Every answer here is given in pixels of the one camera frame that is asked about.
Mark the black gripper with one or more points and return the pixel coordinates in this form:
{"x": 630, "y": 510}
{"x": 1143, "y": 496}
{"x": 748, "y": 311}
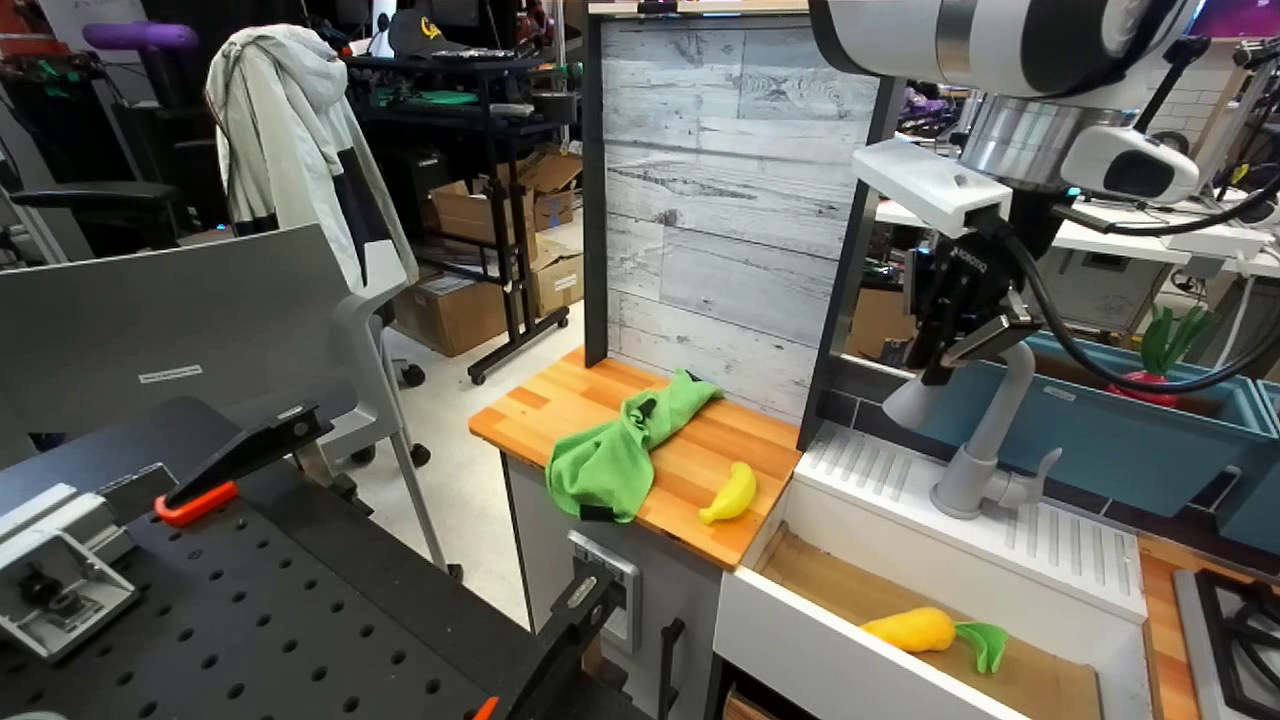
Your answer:
{"x": 963, "y": 273}

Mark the grey toy kitchen tap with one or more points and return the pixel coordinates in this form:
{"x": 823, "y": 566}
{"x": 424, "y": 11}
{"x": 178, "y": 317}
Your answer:
{"x": 982, "y": 440}

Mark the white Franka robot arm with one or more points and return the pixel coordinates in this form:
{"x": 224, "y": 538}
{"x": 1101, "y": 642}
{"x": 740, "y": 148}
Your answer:
{"x": 987, "y": 42}

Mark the long teal plastic bin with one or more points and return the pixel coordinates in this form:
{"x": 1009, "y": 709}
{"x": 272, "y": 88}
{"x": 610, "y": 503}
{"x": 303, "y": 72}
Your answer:
{"x": 1094, "y": 445}

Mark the white toy kitchen sink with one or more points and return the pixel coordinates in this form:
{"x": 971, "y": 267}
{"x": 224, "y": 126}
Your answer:
{"x": 933, "y": 532}

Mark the red toy vegetable green leaves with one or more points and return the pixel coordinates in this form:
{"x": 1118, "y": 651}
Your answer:
{"x": 1165, "y": 350}

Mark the white desk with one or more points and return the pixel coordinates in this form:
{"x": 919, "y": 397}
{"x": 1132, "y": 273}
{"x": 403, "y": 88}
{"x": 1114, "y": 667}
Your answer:
{"x": 1175, "y": 240}

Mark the wooden countertop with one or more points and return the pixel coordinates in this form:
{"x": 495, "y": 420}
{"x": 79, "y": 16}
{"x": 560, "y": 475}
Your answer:
{"x": 720, "y": 445}

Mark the yellow toy banana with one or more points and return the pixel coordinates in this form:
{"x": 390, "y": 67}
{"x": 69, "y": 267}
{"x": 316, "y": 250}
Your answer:
{"x": 729, "y": 496}

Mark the grey wood backsplash panel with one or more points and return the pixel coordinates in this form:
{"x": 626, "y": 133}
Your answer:
{"x": 720, "y": 200}

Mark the yellow toy vegetable green stem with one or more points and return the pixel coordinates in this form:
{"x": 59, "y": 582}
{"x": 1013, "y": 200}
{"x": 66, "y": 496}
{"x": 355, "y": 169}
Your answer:
{"x": 909, "y": 631}

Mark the short teal plastic bin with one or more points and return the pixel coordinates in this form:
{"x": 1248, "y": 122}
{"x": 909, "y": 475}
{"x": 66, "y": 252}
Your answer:
{"x": 1260, "y": 493}

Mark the wooden stove counter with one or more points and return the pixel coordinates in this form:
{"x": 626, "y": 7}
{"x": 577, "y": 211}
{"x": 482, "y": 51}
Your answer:
{"x": 1160, "y": 626}

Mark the green cloth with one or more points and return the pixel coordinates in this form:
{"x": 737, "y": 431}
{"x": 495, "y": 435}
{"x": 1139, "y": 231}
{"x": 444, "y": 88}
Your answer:
{"x": 605, "y": 464}

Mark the grey toy stove hob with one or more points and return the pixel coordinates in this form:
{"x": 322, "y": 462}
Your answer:
{"x": 1240, "y": 642}

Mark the small cardboard box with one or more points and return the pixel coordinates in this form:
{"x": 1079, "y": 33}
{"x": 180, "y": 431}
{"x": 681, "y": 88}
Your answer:
{"x": 558, "y": 273}

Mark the grey toy kitchen cabinet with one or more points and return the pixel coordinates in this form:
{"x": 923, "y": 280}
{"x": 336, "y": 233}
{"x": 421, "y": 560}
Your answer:
{"x": 545, "y": 547}

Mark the flat cardboard box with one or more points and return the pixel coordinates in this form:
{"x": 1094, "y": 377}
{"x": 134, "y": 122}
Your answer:
{"x": 453, "y": 317}

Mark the large cardboard box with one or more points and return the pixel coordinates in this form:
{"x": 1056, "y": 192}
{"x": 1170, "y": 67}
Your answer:
{"x": 464, "y": 212}

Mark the black shelf rack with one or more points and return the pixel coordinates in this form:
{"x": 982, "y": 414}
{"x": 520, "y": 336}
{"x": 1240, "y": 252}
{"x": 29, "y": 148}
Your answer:
{"x": 464, "y": 113}

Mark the white hoodie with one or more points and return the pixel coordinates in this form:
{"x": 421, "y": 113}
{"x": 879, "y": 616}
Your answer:
{"x": 272, "y": 122}

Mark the grey monitor back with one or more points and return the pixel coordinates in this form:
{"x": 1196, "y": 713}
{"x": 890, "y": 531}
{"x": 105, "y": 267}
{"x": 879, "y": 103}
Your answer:
{"x": 172, "y": 332}

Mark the purple cylinder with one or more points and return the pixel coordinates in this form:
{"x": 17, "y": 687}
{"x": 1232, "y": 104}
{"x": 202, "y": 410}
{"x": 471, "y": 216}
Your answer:
{"x": 134, "y": 33}

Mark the black chair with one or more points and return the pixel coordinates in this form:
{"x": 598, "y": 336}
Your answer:
{"x": 82, "y": 200}

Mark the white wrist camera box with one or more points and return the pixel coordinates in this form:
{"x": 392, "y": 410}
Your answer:
{"x": 926, "y": 180}

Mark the silver metal bracket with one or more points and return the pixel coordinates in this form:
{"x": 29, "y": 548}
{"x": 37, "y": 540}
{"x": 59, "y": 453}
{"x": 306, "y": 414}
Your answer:
{"x": 62, "y": 600}

